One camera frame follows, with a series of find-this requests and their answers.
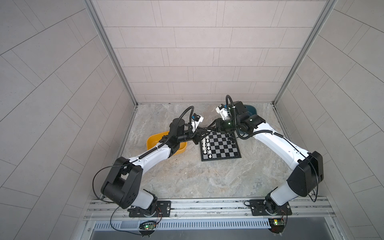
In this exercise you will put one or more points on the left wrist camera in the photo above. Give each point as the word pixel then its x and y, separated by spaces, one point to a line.
pixel 196 120

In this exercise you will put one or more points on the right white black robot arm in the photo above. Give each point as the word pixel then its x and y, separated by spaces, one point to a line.
pixel 307 168

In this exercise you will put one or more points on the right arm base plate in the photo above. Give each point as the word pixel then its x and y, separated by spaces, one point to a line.
pixel 261 207

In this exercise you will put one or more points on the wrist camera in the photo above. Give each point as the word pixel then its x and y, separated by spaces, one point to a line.
pixel 196 120
pixel 223 111

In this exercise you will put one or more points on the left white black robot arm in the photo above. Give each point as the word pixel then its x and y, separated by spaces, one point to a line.
pixel 122 184

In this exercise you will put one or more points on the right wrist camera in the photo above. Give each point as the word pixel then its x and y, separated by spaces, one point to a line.
pixel 223 111

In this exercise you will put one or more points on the ventilation grille strip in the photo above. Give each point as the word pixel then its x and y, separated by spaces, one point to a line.
pixel 185 224

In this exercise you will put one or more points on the black white chessboard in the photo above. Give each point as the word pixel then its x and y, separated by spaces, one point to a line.
pixel 218 146

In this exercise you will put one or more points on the aluminium mounting rail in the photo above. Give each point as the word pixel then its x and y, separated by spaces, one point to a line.
pixel 236 208

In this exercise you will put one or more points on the yellow plastic tray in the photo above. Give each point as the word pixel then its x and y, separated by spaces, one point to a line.
pixel 153 140

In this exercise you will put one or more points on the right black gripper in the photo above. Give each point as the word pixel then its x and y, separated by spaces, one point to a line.
pixel 219 125

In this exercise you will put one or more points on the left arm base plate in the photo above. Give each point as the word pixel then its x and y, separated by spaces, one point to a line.
pixel 161 209

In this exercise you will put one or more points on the teal plastic bin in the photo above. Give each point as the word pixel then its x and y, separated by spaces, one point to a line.
pixel 250 110

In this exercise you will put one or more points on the right circuit board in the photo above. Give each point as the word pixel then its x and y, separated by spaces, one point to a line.
pixel 277 225

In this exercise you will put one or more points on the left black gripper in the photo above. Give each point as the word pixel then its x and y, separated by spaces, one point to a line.
pixel 195 136

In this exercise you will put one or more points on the left green circuit board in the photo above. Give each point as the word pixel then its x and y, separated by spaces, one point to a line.
pixel 148 226

